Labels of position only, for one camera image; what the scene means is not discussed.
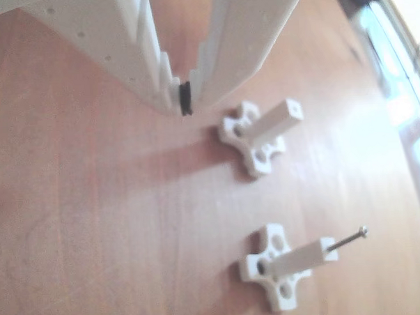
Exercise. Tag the white cross-base post stand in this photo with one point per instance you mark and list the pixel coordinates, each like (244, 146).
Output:
(298, 256)
(264, 127)

